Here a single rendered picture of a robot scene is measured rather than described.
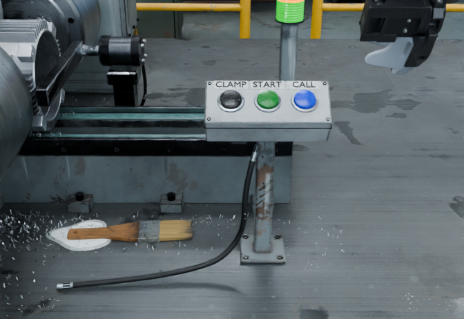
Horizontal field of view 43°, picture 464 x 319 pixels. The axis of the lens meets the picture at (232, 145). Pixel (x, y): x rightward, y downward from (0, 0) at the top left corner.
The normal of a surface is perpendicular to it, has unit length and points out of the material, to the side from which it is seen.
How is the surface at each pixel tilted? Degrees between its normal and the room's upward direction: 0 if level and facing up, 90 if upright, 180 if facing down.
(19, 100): 80
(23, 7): 90
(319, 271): 0
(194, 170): 90
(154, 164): 90
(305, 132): 123
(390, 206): 0
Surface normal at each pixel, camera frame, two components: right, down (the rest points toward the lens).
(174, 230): 0.03, -0.88
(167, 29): -0.01, 0.46
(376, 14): 0.00, 0.87
